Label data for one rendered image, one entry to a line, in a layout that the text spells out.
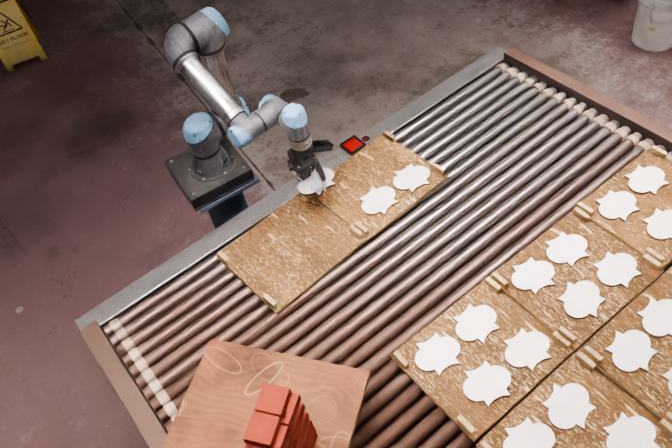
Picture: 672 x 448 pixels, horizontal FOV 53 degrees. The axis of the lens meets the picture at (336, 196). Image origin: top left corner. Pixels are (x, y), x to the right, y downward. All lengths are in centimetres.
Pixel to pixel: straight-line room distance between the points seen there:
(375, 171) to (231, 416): 108
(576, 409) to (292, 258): 102
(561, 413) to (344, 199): 105
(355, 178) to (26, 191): 254
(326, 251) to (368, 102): 211
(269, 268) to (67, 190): 229
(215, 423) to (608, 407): 108
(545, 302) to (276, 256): 90
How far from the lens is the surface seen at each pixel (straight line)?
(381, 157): 264
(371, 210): 245
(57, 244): 416
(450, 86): 296
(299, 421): 173
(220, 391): 205
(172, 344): 233
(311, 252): 237
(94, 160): 455
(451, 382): 207
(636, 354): 217
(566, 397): 207
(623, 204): 250
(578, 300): 224
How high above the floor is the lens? 279
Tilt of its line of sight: 47 degrees down
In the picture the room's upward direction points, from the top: 12 degrees counter-clockwise
